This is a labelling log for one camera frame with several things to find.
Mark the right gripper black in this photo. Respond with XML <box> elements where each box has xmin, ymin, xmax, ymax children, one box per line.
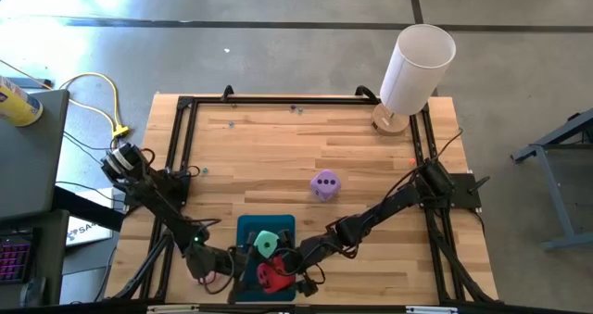
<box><xmin>276</xmin><ymin>229</ymin><xmax>337</xmax><ymax>300</ymax></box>

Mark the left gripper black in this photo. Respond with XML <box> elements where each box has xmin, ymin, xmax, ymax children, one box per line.
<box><xmin>210</xmin><ymin>232</ymin><xmax>258</xmax><ymax>305</ymax></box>

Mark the red foam die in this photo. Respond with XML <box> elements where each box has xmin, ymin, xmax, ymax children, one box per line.
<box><xmin>256</xmin><ymin>256</ymin><xmax>296</xmax><ymax>293</ymax></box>

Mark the mint green foam die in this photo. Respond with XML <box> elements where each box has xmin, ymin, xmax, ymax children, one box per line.
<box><xmin>253</xmin><ymin>230</ymin><xmax>281</xmax><ymax>259</ymax></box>

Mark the teal plastic bin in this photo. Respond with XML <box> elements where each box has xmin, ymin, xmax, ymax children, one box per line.
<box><xmin>235</xmin><ymin>214</ymin><xmax>297</xmax><ymax>303</ymax></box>

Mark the purple foam die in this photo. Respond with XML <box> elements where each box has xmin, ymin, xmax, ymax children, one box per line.
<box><xmin>309</xmin><ymin>169</ymin><xmax>343</xmax><ymax>203</ymax></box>

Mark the white printed box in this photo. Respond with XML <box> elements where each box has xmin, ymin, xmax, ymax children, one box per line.
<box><xmin>64</xmin><ymin>187</ymin><xmax>115</xmax><ymax>248</ymax></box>

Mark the black computer mouse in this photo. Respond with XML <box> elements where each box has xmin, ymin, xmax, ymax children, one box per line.
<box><xmin>20</xmin><ymin>276</ymin><xmax>47</xmax><ymax>306</ymax></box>

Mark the backlit keyboard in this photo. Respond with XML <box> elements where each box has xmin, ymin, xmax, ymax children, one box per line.
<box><xmin>0</xmin><ymin>232</ymin><xmax>33</xmax><ymax>285</ymax></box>

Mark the white shade wooden base lamp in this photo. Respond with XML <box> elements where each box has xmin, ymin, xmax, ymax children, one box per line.
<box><xmin>371</xmin><ymin>23</ymin><xmax>457</xmax><ymax>137</ymax></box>

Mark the grey desk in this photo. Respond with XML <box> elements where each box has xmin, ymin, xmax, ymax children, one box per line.
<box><xmin>0</xmin><ymin>89</ymin><xmax>70</xmax><ymax>222</ymax></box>

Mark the yellow wipes canister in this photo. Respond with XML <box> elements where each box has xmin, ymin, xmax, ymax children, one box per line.
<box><xmin>0</xmin><ymin>75</ymin><xmax>44</xmax><ymax>128</ymax></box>

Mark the silver frame bracket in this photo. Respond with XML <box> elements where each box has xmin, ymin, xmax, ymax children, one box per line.
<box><xmin>146</xmin><ymin>304</ymin><xmax>200</xmax><ymax>314</ymax></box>
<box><xmin>406</xmin><ymin>306</ymin><xmax>460</xmax><ymax>314</ymax></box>

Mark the black aluminium table frame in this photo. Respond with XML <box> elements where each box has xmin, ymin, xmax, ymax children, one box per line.
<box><xmin>104</xmin><ymin>84</ymin><xmax>499</xmax><ymax>306</ymax></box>

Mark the black floor cable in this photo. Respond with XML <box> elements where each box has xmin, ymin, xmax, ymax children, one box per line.
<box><xmin>62</xmin><ymin>131</ymin><xmax>117</xmax><ymax>167</ymax></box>

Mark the yellow extension cable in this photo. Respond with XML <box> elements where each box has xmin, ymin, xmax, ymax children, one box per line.
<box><xmin>0</xmin><ymin>58</ymin><xmax>131</xmax><ymax>142</ymax></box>

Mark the blue-grey metal table frame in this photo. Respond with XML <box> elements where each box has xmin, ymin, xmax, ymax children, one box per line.
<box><xmin>511</xmin><ymin>107</ymin><xmax>593</xmax><ymax>253</ymax></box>

